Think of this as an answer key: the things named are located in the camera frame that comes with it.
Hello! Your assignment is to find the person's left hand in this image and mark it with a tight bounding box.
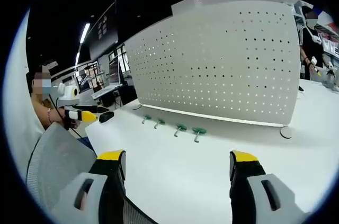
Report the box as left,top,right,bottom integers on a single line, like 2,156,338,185
63,118,81,130

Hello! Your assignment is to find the grey mesh chair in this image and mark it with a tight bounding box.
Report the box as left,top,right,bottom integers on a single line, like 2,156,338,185
25,122,157,224

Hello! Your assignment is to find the black wall panel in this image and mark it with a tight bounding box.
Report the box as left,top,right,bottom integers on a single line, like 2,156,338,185
88,1,119,60

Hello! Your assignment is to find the black flat device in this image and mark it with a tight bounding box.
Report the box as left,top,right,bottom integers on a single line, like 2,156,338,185
98,111,115,123

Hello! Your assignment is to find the white perforated mounting plate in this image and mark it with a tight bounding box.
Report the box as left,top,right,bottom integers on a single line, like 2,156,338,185
124,0,301,140

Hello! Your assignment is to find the background workstation shelving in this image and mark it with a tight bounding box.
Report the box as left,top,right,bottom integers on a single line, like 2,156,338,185
107,43,133,87

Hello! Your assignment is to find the black cable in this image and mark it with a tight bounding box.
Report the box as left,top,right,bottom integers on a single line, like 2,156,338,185
47,94,84,139

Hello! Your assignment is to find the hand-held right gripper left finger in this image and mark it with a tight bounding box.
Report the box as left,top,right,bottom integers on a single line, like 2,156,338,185
51,149,128,224

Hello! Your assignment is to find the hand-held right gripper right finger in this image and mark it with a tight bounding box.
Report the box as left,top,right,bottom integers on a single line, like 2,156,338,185
229,150,313,224

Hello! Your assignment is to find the background white table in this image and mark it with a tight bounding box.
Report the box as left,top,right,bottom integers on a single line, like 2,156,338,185
91,83,125,100

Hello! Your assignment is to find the background shelf with red goods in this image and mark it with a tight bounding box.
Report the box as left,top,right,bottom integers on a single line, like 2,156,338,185
316,9,339,58

